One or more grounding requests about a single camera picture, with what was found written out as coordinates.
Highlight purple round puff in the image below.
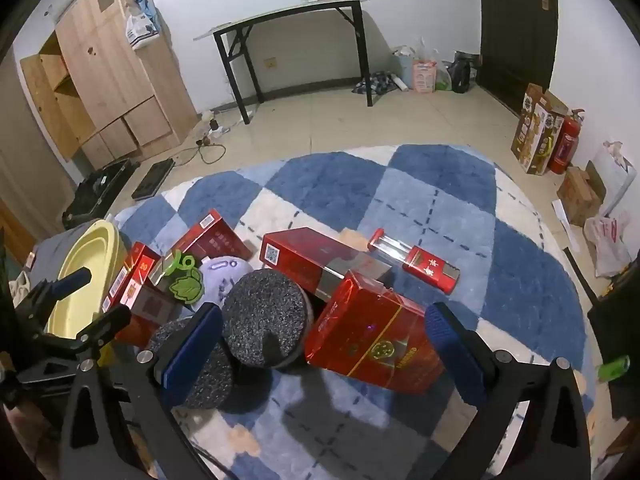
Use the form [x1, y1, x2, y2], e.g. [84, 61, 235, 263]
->
[191, 255, 257, 312]

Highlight checked cloth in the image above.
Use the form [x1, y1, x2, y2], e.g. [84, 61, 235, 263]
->
[351, 70, 402, 96]

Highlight round black white sponge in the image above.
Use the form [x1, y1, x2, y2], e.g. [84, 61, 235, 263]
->
[146, 316, 236, 409]
[221, 268, 316, 370]

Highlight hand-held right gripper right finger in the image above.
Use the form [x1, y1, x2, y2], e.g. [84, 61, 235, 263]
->
[424, 302, 593, 480]

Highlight white power strip with cable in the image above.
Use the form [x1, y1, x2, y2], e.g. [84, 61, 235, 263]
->
[194, 109, 237, 167]

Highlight printed cardboard box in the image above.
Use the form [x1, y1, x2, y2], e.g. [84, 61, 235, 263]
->
[510, 83, 569, 177]

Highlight green leaf ornament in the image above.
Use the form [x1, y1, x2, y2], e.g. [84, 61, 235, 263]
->
[169, 254, 207, 307]

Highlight red carton brown end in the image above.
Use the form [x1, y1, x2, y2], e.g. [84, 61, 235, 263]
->
[101, 241, 177, 348]

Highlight wooden wardrobe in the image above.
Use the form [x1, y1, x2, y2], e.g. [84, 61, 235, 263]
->
[20, 0, 199, 162]

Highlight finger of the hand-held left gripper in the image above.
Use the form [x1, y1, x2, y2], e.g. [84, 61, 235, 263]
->
[10, 305, 133, 396]
[22, 267, 94, 311]

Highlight black bag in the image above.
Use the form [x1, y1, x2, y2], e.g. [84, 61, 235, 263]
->
[446, 51, 475, 95]

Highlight blue checkered rug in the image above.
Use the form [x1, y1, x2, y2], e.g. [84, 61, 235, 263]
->
[102, 144, 598, 480]

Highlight slim red clear box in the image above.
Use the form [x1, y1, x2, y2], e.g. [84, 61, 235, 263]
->
[366, 228, 461, 293]

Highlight red fire extinguisher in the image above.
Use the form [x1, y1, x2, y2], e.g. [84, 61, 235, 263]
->
[547, 108, 586, 175]

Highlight green plastic object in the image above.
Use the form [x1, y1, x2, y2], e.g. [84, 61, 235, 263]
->
[597, 355, 632, 382]

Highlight white hanging plastic bag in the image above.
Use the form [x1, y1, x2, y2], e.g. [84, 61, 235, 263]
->
[124, 0, 162, 51]

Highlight pale yellow plastic basin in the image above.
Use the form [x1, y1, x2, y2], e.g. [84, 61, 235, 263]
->
[46, 219, 130, 366]

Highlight large glossy red box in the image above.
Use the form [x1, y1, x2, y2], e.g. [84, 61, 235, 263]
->
[304, 269, 447, 395]

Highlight dark furniture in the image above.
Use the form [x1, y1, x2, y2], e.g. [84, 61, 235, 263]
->
[586, 260, 640, 421]

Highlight white paper bag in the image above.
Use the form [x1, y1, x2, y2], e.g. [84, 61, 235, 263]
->
[590, 140, 638, 217]

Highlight white red plastic bag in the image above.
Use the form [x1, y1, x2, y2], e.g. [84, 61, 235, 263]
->
[583, 211, 635, 279]

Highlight black open case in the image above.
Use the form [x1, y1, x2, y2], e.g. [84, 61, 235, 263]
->
[61, 158, 142, 229]

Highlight black folding table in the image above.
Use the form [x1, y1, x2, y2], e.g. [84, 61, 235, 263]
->
[193, 0, 376, 126]

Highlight long red gold carton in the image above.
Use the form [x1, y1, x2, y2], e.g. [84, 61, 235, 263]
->
[259, 227, 393, 303]

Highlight dark red box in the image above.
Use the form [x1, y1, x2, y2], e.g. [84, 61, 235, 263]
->
[170, 208, 254, 273]

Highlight dark door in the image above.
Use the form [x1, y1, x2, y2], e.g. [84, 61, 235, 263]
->
[476, 0, 559, 117]

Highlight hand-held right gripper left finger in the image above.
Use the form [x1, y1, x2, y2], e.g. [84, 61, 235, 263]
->
[57, 303, 224, 480]

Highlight pink paper bag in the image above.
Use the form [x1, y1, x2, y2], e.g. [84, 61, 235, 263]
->
[412, 59, 439, 94]

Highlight brown cardboard box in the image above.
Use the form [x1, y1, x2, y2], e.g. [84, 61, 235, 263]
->
[556, 165, 604, 227]

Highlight black flat panel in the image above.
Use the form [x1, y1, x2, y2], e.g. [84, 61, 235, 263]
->
[131, 158, 176, 200]

